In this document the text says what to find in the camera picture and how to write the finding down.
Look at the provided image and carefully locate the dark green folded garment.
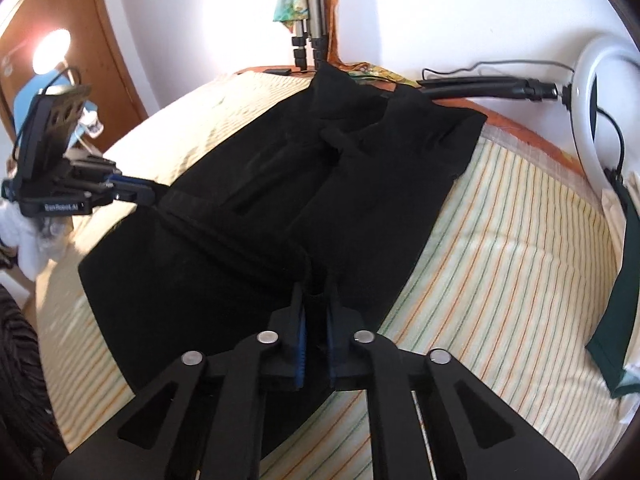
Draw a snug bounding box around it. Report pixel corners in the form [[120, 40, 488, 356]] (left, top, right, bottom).
[[585, 180, 640, 400]]

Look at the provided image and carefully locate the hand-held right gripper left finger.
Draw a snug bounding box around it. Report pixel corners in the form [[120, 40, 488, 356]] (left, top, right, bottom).
[[52, 282, 308, 480]]

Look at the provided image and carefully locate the white desk lamp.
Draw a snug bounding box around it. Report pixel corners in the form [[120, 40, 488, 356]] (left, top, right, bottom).
[[30, 27, 103, 137]]

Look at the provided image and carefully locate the white ring light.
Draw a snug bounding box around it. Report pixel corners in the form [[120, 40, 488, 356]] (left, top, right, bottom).
[[570, 32, 640, 191]]

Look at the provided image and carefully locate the black t-shirt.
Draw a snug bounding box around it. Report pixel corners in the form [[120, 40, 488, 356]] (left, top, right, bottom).
[[77, 60, 488, 463]]

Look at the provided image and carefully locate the thin black cable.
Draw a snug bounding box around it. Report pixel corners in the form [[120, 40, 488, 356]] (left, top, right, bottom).
[[422, 60, 576, 78]]

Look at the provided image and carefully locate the black ring light stand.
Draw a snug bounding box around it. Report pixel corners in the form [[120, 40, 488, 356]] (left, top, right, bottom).
[[416, 74, 576, 106]]

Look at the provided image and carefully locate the wooden door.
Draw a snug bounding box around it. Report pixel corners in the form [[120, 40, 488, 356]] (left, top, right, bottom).
[[0, 0, 151, 126]]

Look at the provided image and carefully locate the thick black cable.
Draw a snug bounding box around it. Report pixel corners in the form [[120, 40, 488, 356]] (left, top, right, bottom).
[[594, 80, 627, 181]]

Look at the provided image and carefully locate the black ribbed garment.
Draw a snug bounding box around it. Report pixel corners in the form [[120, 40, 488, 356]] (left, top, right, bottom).
[[0, 285, 68, 480]]

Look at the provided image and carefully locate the yellow striped blanket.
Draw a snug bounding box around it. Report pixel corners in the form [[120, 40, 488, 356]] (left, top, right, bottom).
[[37, 70, 631, 480]]

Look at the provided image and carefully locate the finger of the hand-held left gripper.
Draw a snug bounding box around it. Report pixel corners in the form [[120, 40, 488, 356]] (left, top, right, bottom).
[[67, 157, 138, 187], [90, 185, 168, 209]]

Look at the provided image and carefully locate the grey folded tripod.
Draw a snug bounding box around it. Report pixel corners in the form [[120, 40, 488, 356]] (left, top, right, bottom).
[[290, 0, 333, 71]]

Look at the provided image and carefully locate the yellow green cloth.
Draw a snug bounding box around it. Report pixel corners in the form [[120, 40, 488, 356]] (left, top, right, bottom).
[[347, 62, 418, 88]]

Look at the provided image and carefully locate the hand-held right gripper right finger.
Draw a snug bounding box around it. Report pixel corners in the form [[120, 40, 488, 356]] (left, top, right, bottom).
[[325, 285, 581, 480]]

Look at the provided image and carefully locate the colourful hanging cloth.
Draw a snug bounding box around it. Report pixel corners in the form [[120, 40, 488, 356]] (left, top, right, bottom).
[[272, 0, 342, 63]]

